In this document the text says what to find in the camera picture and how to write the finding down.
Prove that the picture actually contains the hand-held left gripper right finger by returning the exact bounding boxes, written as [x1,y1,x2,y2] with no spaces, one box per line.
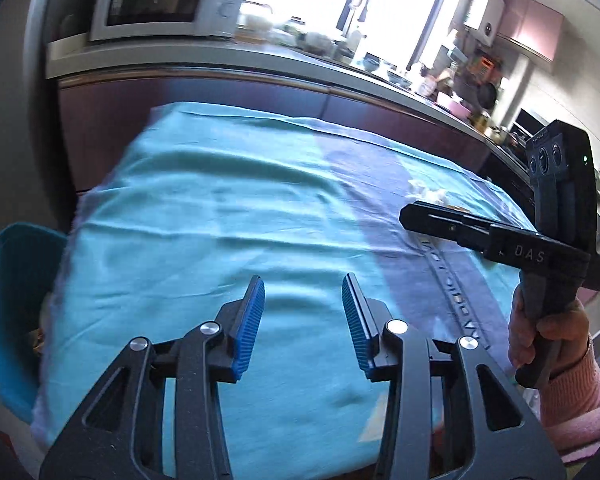
[341,272,567,480]

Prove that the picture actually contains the white wall water heater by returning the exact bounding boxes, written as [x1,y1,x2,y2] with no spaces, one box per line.
[462,0,506,43]

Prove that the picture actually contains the white kitchen counter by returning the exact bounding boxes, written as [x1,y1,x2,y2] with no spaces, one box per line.
[45,35,600,261]

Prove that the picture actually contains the person's right hand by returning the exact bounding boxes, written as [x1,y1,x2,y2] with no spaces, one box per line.
[509,284,593,377]

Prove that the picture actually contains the person's right forearm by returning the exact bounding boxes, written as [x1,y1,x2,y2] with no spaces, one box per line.
[540,340,600,461]

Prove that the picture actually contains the black kitchen appliance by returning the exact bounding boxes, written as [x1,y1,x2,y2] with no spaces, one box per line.
[512,107,551,137]

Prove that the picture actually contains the metal kitchen faucet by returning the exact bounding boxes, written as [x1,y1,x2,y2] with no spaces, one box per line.
[347,0,373,37]

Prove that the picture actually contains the teal printed tablecloth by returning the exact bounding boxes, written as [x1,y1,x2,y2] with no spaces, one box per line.
[32,101,600,478]

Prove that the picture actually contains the blue plastic waste bin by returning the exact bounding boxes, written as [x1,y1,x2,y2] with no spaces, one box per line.
[0,223,68,423]

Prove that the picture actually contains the large kitchen window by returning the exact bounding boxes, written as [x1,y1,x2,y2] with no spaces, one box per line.
[240,0,456,71]

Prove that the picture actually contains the white microwave oven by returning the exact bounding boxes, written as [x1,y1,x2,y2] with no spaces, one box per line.
[89,0,253,43]

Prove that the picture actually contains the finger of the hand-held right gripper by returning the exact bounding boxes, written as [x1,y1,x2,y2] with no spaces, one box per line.
[399,201,493,233]
[402,219,492,258]

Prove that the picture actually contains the pink bowl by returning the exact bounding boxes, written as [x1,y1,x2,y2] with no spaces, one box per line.
[437,95,471,117]

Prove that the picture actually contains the glass kettle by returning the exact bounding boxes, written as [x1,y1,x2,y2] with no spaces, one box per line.
[242,0,275,37]

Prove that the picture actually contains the dark red base cabinet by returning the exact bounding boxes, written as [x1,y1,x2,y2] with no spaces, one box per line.
[57,72,536,196]

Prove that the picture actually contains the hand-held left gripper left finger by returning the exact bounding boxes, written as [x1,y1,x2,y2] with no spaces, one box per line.
[39,275,267,480]

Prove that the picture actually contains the pink wall cabinet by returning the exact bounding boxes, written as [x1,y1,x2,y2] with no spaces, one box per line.
[497,0,565,63]

